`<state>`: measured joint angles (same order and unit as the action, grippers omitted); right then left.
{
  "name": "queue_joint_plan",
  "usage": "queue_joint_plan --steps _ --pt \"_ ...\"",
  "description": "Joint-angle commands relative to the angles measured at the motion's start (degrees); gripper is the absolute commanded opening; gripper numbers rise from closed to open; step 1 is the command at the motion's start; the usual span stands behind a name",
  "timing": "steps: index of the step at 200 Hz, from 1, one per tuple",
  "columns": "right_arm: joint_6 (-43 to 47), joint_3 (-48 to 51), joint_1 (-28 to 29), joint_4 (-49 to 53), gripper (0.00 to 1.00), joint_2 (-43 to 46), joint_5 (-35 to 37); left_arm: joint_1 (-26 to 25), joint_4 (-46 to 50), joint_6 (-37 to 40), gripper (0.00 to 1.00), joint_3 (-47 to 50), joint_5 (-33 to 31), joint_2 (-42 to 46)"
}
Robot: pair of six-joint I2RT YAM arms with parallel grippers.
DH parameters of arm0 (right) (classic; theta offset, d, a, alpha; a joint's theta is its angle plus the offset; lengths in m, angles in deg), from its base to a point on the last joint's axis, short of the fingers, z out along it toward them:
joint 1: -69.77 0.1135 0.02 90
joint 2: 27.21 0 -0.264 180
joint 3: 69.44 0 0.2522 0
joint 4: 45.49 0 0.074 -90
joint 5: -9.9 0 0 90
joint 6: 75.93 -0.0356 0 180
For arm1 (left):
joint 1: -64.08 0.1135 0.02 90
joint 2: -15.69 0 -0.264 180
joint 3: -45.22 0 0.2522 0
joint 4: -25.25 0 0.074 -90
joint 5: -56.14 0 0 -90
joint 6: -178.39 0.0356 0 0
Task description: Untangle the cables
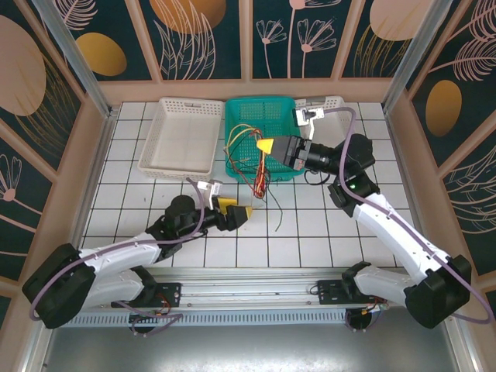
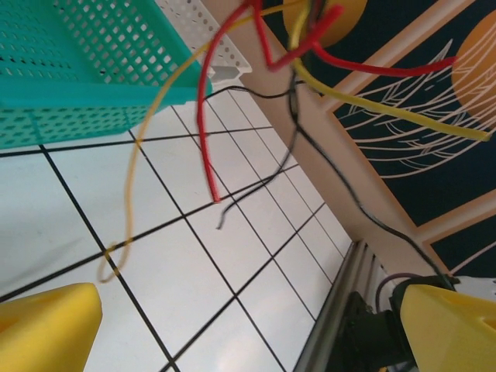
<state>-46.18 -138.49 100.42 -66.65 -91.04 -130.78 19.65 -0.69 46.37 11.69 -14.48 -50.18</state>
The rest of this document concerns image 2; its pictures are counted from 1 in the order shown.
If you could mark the teal perforated plastic basket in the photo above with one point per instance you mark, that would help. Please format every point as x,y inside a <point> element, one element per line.
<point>77,38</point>

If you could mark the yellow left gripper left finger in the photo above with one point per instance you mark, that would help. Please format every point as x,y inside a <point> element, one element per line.
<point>38,337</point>

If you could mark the white perforated plastic basket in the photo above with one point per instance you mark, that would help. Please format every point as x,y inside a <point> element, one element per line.
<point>193,19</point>

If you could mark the aluminium front rail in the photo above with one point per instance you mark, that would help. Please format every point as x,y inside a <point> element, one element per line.
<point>329,321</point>

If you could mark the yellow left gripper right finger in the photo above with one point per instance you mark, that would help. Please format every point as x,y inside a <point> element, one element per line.
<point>445,333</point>

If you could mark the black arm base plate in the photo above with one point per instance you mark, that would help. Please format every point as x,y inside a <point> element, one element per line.
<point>360,310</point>

